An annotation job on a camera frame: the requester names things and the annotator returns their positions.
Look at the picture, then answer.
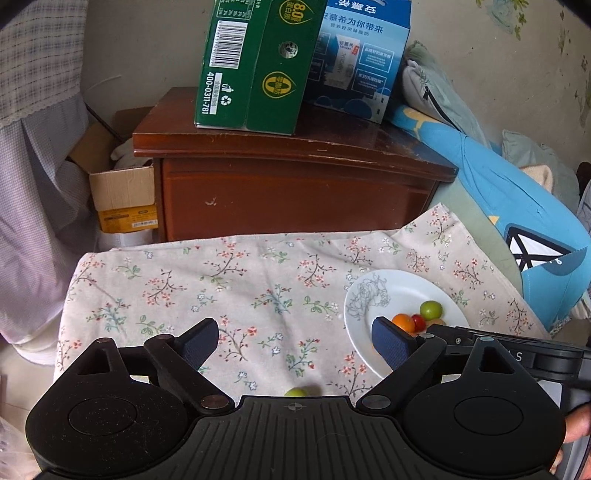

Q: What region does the blue carton box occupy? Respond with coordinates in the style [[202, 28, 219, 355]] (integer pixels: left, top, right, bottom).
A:
[[302, 0, 413, 124]]

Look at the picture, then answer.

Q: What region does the cardboard box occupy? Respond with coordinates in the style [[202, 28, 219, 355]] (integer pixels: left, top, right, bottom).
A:
[[67, 108, 160, 234]]

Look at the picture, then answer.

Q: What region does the white plate with rose print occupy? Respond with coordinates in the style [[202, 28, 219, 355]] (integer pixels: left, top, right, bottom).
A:
[[344, 269, 471, 380]]

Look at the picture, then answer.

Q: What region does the yellow packet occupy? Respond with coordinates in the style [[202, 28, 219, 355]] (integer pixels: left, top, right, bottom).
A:
[[98, 205, 159, 233]]

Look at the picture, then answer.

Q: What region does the blue printed cushion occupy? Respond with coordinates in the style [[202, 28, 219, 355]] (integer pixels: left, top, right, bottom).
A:
[[388, 104, 591, 333]]

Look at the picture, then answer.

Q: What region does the pale green zippered pillow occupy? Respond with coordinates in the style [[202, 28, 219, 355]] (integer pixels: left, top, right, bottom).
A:
[[402, 41, 491, 148]]

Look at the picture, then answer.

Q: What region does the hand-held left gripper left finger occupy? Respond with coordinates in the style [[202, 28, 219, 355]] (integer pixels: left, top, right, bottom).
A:
[[65, 318, 232, 413]]

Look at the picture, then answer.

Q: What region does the cream towel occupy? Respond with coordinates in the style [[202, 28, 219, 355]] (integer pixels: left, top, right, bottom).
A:
[[522, 164, 555, 191]]

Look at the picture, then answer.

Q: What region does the green carton box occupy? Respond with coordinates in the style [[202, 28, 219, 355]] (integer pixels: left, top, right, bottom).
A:
[[193, 0, 326, 136]]

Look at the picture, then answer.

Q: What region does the checked curtain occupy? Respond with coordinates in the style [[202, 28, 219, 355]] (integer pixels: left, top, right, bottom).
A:
[[0, 0, 89, 131]]

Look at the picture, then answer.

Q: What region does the brown wooden nightstand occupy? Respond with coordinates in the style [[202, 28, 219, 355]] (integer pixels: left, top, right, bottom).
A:
[[133, 87, 460, 243]]

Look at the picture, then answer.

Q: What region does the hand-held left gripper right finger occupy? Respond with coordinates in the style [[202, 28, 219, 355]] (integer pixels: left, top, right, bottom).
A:
[[361, 316, 532, 411]]

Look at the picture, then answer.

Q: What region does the pale green bed sheet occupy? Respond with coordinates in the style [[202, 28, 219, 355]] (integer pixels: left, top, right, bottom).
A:
[[438, 178, 525, 296]]

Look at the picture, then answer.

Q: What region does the person's right hand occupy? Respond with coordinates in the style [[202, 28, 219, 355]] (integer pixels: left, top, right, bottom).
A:
[[566, 405, 591, 445]]

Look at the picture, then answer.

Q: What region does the floral tablecloth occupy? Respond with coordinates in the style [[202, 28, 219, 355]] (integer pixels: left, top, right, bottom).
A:
[[54, 203, 552, 402]]

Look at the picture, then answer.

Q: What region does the lilac cloth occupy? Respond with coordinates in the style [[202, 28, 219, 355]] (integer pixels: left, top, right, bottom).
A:
[[0, 92, 100, 365]]

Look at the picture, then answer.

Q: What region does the white plastic bag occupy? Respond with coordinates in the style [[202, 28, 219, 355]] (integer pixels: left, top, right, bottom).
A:
[[0, 415, 38, 480]]

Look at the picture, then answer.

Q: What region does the grey green pillow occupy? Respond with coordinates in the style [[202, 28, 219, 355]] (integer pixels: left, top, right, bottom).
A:
[[501, 129, 579, 206]]

